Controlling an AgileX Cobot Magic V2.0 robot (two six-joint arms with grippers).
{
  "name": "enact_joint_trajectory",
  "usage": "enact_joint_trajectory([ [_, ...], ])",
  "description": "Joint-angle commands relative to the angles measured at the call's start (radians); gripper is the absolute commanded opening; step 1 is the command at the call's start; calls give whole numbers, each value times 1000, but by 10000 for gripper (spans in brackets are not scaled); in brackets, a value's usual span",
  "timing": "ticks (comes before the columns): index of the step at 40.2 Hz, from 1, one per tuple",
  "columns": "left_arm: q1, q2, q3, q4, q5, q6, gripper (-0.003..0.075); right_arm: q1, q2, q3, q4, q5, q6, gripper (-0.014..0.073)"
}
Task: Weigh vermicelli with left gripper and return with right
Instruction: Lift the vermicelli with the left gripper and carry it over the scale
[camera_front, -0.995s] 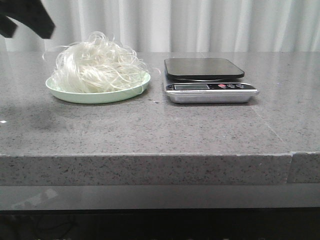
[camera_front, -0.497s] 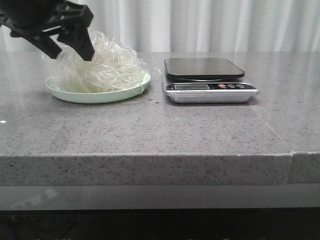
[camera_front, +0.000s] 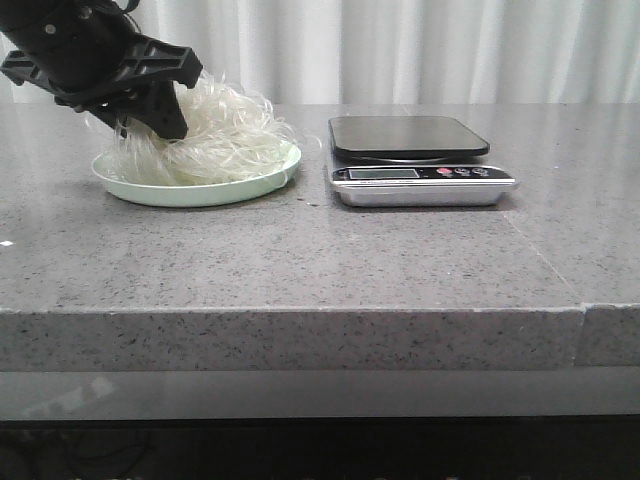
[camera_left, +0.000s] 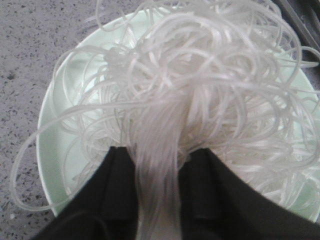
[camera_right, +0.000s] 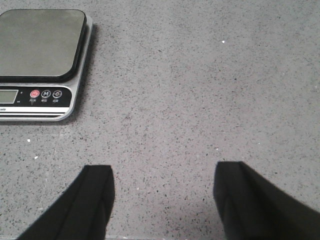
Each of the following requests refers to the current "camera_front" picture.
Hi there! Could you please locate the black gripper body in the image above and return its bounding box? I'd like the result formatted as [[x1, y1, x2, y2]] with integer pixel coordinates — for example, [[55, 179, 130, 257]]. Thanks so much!
[[1, 1, 203, 113]]

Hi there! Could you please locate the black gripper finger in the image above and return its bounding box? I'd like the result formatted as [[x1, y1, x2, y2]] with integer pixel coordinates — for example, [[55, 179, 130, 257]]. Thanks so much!
[[127, 82, 188, 140], [88, 102, 127, 138]]

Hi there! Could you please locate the white vermicelli noodle bundle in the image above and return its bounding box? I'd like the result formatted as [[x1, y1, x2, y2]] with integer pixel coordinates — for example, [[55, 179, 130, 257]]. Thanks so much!
[[101, 71, 322, 187]]

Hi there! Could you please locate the light green round plate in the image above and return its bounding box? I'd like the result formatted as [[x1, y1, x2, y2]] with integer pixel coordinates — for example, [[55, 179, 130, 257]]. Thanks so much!
[[92, 144, 302, 208]]

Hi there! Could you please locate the white pleated curtain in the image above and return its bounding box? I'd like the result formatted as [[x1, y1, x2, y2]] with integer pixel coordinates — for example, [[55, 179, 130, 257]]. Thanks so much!
[[0, 0, 640, 105]]

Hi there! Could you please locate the black silver kitchen scale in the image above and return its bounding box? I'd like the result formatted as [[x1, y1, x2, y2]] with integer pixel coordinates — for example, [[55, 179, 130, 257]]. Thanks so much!
[[327, 116, 518, 207]]

